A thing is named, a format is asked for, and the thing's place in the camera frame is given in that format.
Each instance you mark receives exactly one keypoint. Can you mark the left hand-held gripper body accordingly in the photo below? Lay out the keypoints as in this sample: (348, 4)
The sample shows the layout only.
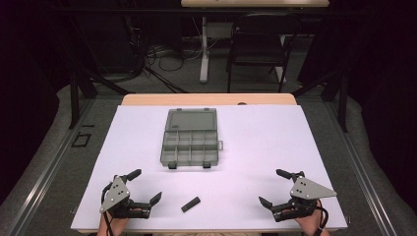
(114, 194)

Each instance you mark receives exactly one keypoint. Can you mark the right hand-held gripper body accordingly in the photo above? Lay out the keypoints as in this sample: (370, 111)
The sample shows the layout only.
(309, 190)

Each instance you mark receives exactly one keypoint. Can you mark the person's left hand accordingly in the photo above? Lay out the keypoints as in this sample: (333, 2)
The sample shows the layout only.
(113, 224)

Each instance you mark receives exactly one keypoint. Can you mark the person's right hand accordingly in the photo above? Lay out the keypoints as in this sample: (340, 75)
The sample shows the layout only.
(308, 223)

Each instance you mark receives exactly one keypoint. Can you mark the small black rectangular block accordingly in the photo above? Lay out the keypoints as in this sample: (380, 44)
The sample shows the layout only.
(190, 204)

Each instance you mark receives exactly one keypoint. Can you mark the white table sheet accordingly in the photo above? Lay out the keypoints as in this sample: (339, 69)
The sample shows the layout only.
(249, 157)

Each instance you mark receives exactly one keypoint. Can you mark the clear grey compartment box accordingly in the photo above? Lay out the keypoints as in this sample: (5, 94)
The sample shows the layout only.
(190, 137)

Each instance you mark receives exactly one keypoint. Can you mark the wooden table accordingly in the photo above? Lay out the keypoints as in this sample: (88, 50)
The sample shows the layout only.
(203, 99)

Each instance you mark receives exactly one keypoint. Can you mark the black folding chair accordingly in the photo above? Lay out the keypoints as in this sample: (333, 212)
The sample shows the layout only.
(259, 46)

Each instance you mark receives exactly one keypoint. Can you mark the grey box under desk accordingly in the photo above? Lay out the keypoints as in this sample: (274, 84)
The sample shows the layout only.
(219, 30)

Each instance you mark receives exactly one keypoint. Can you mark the white-legged wooden desk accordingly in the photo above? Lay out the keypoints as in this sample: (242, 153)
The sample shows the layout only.
(255, 3)

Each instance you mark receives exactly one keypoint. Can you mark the metal floor rail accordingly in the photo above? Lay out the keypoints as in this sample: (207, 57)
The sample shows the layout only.
(49, 170)
(364, 177)

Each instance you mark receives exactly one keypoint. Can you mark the black floor socket frame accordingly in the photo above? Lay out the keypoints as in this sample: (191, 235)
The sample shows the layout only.
(81, 140)

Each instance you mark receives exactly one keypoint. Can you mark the black metal frame stand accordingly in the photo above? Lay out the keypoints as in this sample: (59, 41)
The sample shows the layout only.
(74, 98)
(342, 101)

